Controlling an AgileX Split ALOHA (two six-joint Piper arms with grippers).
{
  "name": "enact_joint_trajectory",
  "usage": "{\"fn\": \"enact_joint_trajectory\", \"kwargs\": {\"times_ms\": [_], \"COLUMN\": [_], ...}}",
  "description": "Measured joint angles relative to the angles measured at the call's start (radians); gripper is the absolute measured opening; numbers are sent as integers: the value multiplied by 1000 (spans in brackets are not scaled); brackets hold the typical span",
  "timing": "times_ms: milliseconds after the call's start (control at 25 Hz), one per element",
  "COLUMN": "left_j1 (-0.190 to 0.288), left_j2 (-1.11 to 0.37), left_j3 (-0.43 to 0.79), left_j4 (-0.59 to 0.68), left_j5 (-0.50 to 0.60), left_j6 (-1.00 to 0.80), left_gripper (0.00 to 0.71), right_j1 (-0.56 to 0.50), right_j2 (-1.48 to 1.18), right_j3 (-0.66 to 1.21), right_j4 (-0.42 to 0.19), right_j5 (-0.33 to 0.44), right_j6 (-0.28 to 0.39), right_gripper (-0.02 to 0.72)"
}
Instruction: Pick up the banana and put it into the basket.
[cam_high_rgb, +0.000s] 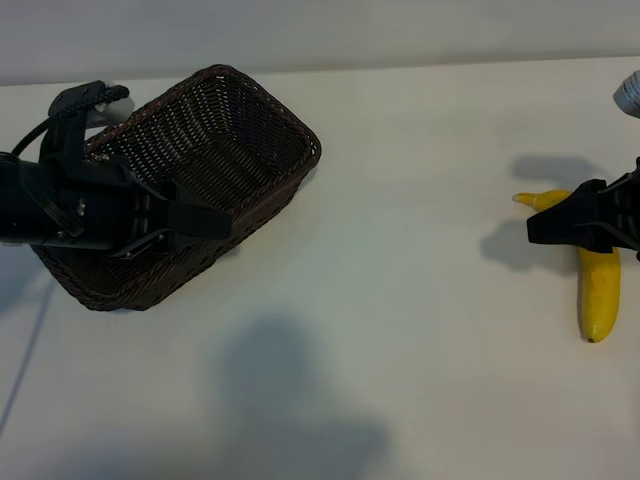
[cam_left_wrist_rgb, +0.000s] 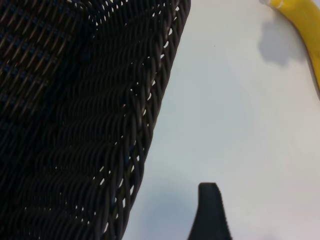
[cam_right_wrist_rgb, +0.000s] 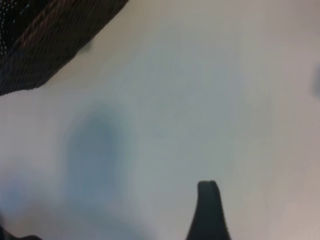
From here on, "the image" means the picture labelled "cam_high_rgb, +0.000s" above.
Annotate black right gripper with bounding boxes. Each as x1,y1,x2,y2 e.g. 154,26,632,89
525,155,640,262

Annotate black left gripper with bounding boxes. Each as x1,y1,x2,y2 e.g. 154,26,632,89
22,153,232,260

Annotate yellow banana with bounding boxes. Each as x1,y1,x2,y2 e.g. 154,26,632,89
511,189,622,345

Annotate dark brown wicker basket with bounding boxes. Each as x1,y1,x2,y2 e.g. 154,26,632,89
30,63,323,312

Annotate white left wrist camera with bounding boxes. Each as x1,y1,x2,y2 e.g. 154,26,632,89
82,78,137,132

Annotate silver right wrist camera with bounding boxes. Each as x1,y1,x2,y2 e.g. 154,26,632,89
612,71,640,120

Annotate black left camera mount bracket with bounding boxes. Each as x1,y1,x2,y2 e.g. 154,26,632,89
38,81,132,177

